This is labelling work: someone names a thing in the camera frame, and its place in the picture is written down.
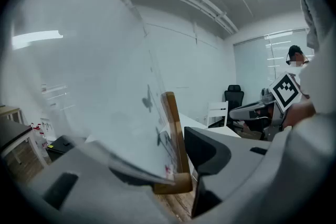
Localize person's right forearm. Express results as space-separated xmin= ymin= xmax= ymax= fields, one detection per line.
xmin=282 ymin=100 xmax=317 ymax=131

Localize black office chair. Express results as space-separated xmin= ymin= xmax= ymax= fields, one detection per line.
xmin=224 ymin=84 xmax=246 ymax=127

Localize ceiling light panel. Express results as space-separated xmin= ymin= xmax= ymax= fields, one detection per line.
xmin=11 ymin=30 xmax=64 ymax=50

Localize white chair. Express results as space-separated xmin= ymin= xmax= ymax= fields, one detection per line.
xmin=207 ymin=101 xmax=229 ymax=129

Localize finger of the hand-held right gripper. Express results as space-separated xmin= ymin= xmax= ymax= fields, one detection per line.
xmin=229 ymin=101 xmax=274 ymax=122

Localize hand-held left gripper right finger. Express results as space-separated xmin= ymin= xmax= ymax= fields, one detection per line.
xmin=184 ymin=126 xmax=274 ymax=219

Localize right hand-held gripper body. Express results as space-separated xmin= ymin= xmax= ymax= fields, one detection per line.
xmin=260 ymin=72 xmax=301 ymax=142

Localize white window blinds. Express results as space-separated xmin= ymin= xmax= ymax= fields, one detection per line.
xmin=233 ymin=28 xmax=316 ymax=103

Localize black case yellow sticker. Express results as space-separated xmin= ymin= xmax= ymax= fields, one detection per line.
xmin=46 ymin=134 xmax=88 ymax=162

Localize small wooden table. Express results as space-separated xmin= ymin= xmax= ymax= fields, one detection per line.
xmin=0 ymin=105 xmax=25 ymax=125

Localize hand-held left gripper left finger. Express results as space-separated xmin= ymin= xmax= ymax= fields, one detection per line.
xmin=27 ymin=141 xmax=182 ymax=224

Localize white legged side table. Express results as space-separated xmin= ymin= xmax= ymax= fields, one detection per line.
xmin=0 ymin=117 xmax=50 ymax=169

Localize person's grey hoodie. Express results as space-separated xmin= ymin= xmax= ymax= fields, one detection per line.
xmin=285 ymin=0 xmax=336 ymax=118

